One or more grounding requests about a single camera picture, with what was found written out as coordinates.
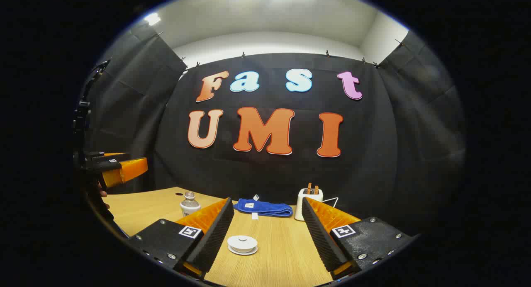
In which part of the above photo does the clear plastic water bottle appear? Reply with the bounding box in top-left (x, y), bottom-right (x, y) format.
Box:
top-left (180, 191), bottom-right (201, 217)

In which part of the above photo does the blue folded towel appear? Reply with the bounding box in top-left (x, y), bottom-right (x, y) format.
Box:
top-left (233, 194), bottom-right (293, 220)

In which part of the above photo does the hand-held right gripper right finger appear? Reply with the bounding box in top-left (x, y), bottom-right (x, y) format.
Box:
top-left (302, 197), bottom-right (415, 280)

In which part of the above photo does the white toaster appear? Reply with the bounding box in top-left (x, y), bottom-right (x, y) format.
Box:
top-left (295, 188), bottom-right (324, 221)

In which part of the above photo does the black jointed stand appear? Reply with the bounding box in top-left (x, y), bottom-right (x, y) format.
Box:
top-left (73, 59), bottom-right (112, 155)

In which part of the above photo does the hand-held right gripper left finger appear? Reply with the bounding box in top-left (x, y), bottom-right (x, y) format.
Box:
top-left (128, 197), bottom-right (235, 280)

